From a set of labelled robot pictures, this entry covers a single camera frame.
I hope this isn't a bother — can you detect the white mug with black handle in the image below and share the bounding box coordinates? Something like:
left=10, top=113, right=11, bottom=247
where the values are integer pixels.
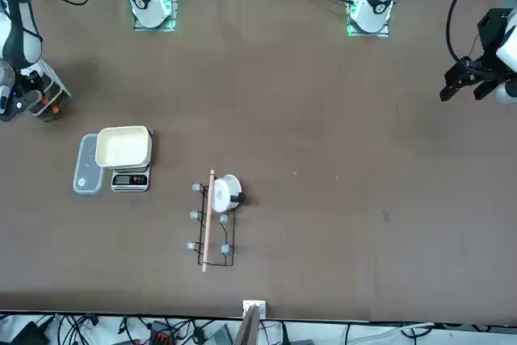
left=211, top=174, right=246, bottom=214

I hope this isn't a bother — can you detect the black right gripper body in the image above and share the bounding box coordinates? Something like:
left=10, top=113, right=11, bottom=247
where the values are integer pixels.
left=10, top=90, right=36, bottom=120

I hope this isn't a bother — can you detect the clear plastic lid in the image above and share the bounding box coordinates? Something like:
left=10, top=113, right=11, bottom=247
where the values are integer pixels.
left=73, top=133, right=104, bottom=195

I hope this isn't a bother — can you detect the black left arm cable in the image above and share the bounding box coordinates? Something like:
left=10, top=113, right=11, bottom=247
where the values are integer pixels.
left=446, top=0, right=485, bottom=74

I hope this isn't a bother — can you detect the black wire cup rack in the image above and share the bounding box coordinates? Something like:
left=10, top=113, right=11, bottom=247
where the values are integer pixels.
left=186, top=169, right=237, bottom=274

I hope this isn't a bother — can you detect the cream rectangular container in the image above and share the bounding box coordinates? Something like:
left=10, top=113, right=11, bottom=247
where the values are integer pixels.
left=95, top=125, right=153, bottom=169

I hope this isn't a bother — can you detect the black power adapter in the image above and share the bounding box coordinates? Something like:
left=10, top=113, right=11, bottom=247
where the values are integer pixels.
left=6, top=320, right=52, bottom=345

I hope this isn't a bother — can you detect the upright frame pole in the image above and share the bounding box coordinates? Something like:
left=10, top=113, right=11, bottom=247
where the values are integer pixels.
left=235, top=304, right=262, bottom=345

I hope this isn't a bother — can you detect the red and black connector box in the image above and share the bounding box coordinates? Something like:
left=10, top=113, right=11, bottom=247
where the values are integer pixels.
left=148, top=319, right=173, bottom=344

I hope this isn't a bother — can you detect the silver table edge bracket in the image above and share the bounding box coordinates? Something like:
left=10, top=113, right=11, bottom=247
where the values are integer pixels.
left=242, top=299, right=267, bottom=318

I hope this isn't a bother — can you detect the silver digital kitchen scale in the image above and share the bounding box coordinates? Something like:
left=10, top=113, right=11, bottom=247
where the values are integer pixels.
left=111, top=128, right=157, bottom=192

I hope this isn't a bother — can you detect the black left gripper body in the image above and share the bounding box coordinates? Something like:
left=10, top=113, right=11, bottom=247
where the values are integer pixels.
left=477, top=8, right=512, bottom=64

